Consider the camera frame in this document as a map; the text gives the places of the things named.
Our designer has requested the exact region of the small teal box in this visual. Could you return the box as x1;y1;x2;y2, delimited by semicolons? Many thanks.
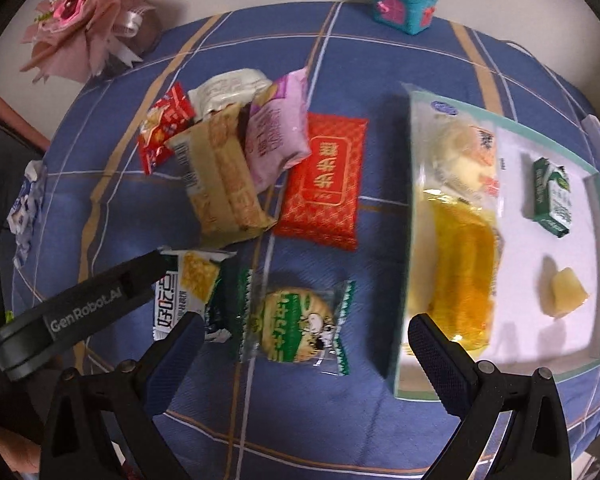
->
371;0;440;36

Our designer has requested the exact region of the blue plaid tablecloth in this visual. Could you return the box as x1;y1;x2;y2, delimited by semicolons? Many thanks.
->
0;0;600;480

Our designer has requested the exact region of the blue white tissue packet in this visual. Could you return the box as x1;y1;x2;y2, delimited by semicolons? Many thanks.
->
7;160;48;271

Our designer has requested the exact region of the clear bread packet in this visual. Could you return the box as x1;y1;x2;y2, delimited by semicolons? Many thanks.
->
412;100;506;211

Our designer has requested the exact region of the crinkled white snack packet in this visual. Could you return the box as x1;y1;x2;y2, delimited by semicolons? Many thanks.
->
187;70;271;123

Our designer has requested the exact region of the brown wooden furniture edge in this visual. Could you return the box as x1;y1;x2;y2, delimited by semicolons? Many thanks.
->
0;91;51;153

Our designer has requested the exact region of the pale yellow candy piece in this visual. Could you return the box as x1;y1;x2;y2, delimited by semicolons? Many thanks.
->
540;256;591;318

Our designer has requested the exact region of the beige cracker packet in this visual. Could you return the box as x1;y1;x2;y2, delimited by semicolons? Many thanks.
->
165;102;278;248

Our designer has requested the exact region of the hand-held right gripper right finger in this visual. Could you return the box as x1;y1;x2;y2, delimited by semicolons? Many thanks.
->
408;313;573;480

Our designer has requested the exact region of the large red snack packet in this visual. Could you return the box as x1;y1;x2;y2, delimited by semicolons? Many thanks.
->
272;112;369;252

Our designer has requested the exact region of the small red snack packet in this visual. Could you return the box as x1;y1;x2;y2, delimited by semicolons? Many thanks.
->
138;83;196;176

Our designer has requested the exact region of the green clear cookie packet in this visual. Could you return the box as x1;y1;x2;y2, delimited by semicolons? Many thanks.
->
205;260;357;377

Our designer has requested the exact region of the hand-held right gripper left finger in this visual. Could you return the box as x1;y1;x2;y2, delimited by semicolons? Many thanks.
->
40;312;206;480

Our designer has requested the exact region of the pink snack packet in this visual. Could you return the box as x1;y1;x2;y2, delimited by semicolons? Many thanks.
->
244;67;312;193

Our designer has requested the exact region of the white yellow corn snack packet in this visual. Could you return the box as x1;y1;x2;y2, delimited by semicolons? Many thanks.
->
151;247;236;343

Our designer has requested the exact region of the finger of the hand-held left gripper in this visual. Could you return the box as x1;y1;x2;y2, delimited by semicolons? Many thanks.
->
123;251;169;307

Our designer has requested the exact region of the small green carton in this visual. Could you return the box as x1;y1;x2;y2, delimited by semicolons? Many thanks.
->
530;157;574;236

